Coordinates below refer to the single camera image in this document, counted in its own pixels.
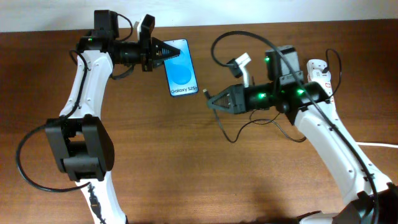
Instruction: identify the black USB charging cable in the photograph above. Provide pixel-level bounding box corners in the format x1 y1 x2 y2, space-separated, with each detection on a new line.
202 48 343 144

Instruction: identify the blue Galaxy smartphone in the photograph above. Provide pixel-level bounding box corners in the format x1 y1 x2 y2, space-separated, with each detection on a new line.
164 39 198 97

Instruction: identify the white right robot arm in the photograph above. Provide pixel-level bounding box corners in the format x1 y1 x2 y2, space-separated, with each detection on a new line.
204 45 397 223

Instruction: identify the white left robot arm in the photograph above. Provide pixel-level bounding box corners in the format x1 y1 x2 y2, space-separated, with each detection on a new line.
45 10 180 223

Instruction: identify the white USB charger adapter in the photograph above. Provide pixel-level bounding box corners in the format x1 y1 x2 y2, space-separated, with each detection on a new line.
307 67 331 83

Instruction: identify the white power strip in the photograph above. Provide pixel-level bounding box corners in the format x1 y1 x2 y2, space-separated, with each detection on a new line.
307 59 333 96

